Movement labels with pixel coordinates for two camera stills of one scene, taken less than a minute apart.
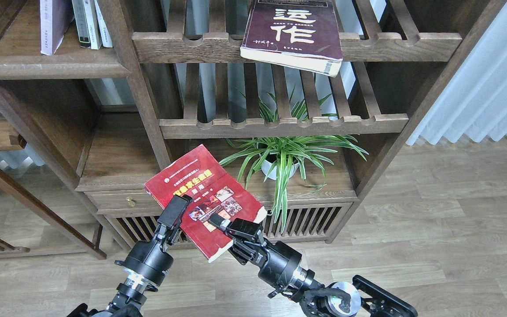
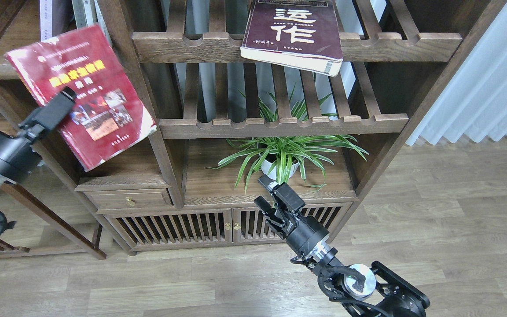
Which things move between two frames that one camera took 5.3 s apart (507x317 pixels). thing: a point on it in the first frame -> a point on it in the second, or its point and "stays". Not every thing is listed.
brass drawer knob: (130, 201) stays
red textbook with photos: (195, 174) -> (107, 116)
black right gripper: (277, 261) -> (303, 235)
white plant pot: (266, 166) stays
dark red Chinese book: (303, 34) stays
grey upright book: (81, 21) stays
